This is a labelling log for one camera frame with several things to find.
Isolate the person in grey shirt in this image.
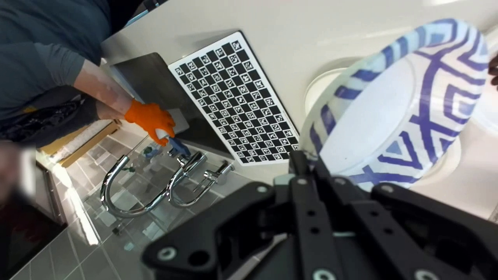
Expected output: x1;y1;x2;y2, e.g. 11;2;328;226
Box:
0;0;149;146

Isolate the white sponge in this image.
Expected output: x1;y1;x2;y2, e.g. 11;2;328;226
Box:
154;107;191;140

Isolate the steel sink basin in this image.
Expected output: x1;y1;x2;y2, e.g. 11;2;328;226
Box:
110;51;232;154

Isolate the black white calibration checkerboard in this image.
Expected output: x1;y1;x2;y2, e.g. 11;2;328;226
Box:
168;30;302;166

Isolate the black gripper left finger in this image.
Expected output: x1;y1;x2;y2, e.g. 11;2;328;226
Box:
141;149;339;280

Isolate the blue patterned white bowl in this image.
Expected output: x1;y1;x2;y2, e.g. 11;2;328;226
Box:
298;17;491;188

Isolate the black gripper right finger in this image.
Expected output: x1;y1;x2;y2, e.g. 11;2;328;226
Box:
330;176;498;280

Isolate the bare person forearm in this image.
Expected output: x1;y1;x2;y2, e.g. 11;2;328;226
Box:
71;59;137;117

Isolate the small white plate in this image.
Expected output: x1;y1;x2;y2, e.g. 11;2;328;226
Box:
302;59;471;180

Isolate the orange gloved hand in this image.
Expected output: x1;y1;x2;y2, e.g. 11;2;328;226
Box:
123;98;177;148

